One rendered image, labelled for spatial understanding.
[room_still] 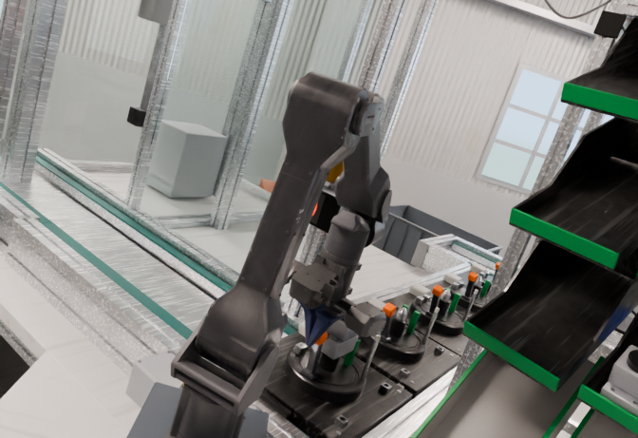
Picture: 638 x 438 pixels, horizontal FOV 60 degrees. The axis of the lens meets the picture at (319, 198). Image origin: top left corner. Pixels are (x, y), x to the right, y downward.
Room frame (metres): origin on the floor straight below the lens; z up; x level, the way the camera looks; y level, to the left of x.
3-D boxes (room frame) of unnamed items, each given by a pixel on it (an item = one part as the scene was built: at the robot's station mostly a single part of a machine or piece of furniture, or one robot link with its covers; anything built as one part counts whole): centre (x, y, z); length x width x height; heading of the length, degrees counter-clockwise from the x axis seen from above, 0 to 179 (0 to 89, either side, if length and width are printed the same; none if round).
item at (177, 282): (1.03, 0.14, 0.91); 0.84 x 0.28 x 0.10; 58
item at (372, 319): (0.77, -0.06, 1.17); 0.19 x 0.06 x 0.08; 58
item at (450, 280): (1.48, -0.50, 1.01); 0.24 x 0.24 x 0.13; 58
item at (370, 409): (0.85, -0.10, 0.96); 0.24 x 0.24 x 0.02; 58
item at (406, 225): (2.91, -0.67, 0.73); 0.62 x 0.42 x 0.23; 58
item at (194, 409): (0.50, 0.04, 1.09); 0.07 x 0.07 x 0.06; 4
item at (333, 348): (0.86, -0.11, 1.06); 0.08 x 0.04 x 0.07; 148
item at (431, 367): (1.06, -0.24, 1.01); 0.24 x 0.24 x 0.13; 58
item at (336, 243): (0.77, -0.06, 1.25); 0.09 x 0.06 x 0.07; 160
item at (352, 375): (0.85, -0.10, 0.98); 0.14 x 0.14 x 0.02
